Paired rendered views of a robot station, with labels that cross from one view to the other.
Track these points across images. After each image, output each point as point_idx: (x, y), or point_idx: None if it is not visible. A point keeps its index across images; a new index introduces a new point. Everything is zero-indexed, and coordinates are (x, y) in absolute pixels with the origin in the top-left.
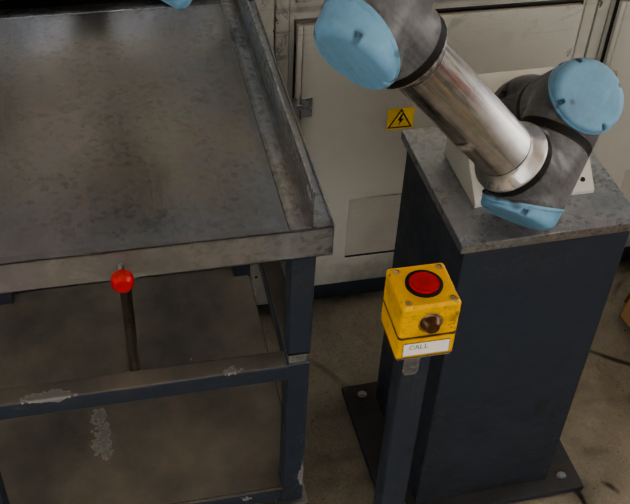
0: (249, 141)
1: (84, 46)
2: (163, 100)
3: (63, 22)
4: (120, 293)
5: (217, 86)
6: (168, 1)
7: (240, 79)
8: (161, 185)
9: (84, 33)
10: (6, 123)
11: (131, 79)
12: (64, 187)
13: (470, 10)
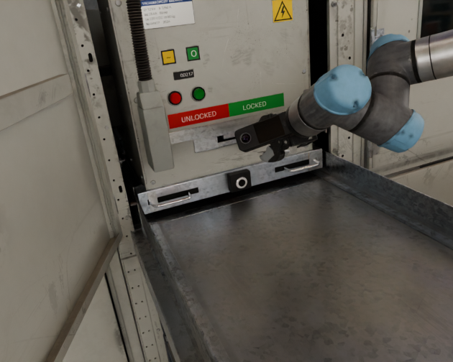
0: (451, 256)
1: (258, 220)
2: (350, 242)
3: (231, 209)
4: None
5: (377, 224)
6: (399, 144)
7: (388, 216)
8: (428, 312)
9: (251, 212)
10: (244, 287)
11: (312, 233)
12: (345, 335)
13: None
